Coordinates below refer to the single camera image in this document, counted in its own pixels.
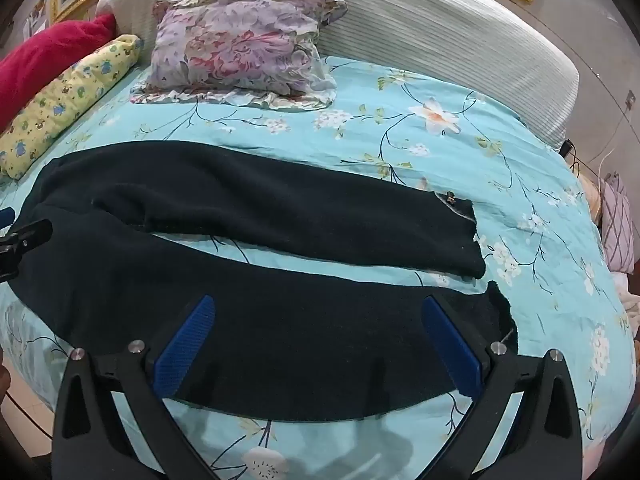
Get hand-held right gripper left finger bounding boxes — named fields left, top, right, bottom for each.
left=52, top=294, right=221, bottom=480

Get white ribbed headboard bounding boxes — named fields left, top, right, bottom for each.
left=95, top=0, right=581, bottom=153

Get teal floral bed sheet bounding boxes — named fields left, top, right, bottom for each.
left=0, top=55, right=638, bottom=480

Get purple floral pillow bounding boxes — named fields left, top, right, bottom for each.
left=130, top=0, right=348, bottom=111

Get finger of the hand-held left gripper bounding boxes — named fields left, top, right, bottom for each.
left=0, top=207, right=53, bottom=283

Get pink patterned cushion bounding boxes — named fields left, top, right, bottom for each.
left=600, top=172, right=637, bottom=273

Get yellow printed bolster pillow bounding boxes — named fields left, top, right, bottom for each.
left=0, top=34, right=146, bottom=181

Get black pants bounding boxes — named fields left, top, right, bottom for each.
left=9, top=141, right=521, bottom=421

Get small wall sticker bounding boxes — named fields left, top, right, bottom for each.
left=27, top=0, right=51, bottom=31

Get red pillow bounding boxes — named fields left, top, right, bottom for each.
left=0, top=12, right=118, bottom=131

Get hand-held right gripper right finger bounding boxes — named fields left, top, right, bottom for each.
left=420, top=295, right=583, bottom=480

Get black charger cable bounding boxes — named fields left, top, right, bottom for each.
left=560, top=139, right=601, bottom=181

